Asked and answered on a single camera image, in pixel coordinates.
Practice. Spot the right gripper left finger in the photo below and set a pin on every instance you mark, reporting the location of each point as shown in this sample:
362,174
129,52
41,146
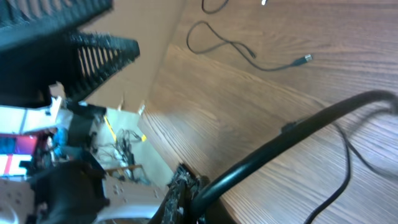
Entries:
41,45

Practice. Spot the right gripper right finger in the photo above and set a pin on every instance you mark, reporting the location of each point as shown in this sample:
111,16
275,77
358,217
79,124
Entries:
183,188

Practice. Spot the black cable long thin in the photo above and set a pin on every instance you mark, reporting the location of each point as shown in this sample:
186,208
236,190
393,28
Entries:
236,45

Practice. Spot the black cable silver plugs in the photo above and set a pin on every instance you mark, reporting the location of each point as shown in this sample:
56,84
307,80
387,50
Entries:
212,8

